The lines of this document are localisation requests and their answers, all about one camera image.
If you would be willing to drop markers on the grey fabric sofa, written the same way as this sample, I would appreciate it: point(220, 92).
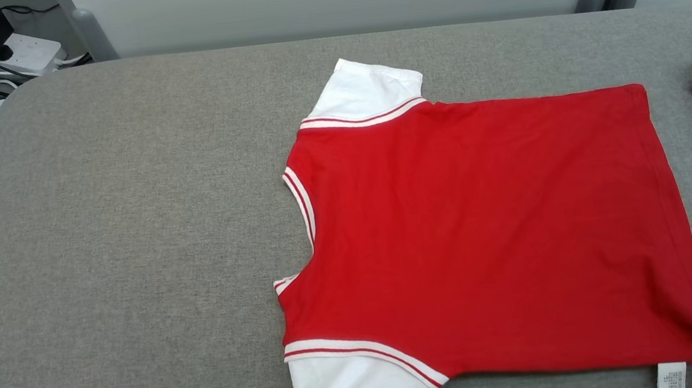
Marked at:
point(132, 242)

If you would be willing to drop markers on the grey slanted partition post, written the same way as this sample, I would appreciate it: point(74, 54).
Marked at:
point(65, 2)

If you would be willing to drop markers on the white power strip with sockets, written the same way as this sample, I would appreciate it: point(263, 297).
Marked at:
point(32, 50)

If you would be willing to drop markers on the red jersey with white sleeves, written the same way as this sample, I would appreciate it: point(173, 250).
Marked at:
point(485, 231)

